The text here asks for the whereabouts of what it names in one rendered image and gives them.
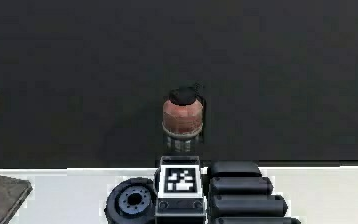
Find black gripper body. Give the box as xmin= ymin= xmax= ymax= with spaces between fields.
xmin=104 ymin=177 xmax=158 ymax=224

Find reddish bottle with black cap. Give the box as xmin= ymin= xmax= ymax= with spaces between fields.
xmin=161 ymin=85 xmax=205 ymax=154

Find grey angular furniture piece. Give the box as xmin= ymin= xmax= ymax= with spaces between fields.
xmin=0 ymin=79 xmax=34 ymax=224

